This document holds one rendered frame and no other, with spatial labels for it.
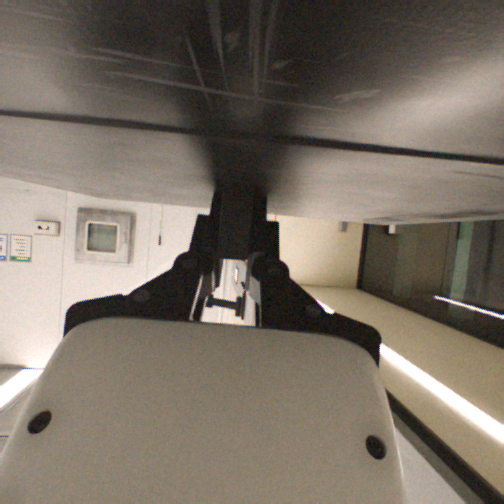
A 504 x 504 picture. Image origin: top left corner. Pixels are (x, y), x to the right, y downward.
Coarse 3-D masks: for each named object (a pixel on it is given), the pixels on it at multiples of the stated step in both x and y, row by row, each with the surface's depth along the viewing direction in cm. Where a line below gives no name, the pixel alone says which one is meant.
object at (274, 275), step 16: (272, 272) 12; (288, 272) 12; (272, 288) 11; (288, 288) 11; (256, 304) 13; (272, 304) 11; (288, 304) 11; (256, 320) 13; (272, 320) 10; (288, 320) 10
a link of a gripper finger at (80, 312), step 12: (84, 300) 11; (96, 300) 11; (108, 300) 11; (120, 300) 11; (72, 312) 11; (84, 312) 11; (96, 312) 11; (108, 312) 11; (120, 312) 11; (72, 324) 10
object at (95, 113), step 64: (0, 0) 3; (64, 0) 3; (128, 0) 3; (192, 0) 2; (256, 0) 2; (320, 0) 2; (384, 0) 2; (448, 0) 2; (0, 64) 4; (64, 64) 4; (128, 64) 4; (192, 64) 3; (256, 64) 3; (320, 64) 3; (384, 64) 3; (448, 64) 3; (0, 128) 7; (64, 128) 6; (128, 128) 6; (192, 128) 6; (256, 128) 5; (320, 128) 5; (384, 128) 5; (448, 128) 5; (128, 192) 19; (192, 192) 16; (256, 192) 13; (320, 192) 12; (384, 192) 10; (448, 192) 9
